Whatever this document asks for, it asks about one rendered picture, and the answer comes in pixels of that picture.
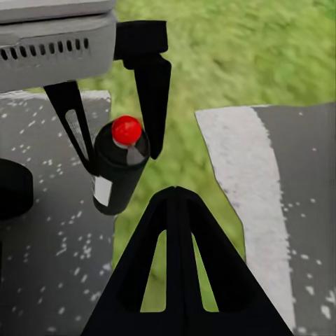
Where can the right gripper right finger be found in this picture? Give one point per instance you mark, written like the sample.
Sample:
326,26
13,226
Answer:
244,308

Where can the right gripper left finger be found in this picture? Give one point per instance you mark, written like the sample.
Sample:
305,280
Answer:
118,310

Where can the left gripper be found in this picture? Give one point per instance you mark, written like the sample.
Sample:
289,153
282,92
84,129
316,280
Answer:
139,44

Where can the insectifuge atomizer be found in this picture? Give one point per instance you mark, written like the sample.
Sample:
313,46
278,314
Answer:
122,151

